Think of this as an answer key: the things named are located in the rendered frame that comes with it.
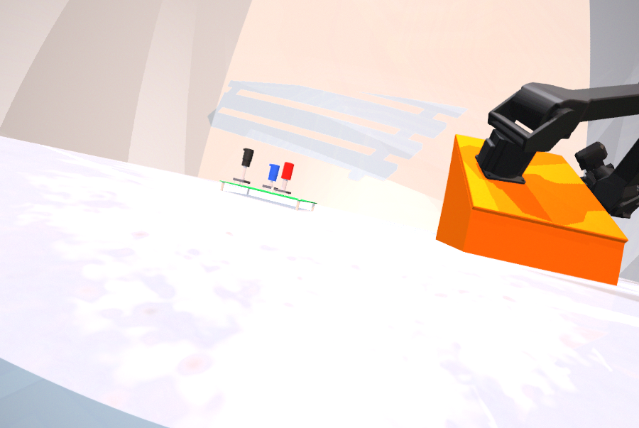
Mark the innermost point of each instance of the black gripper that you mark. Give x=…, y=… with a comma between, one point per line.
x=591, y=159

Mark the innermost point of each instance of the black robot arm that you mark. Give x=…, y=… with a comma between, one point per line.
x=553, y=113

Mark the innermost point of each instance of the green circuit board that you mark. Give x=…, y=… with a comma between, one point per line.
x=286, y=175

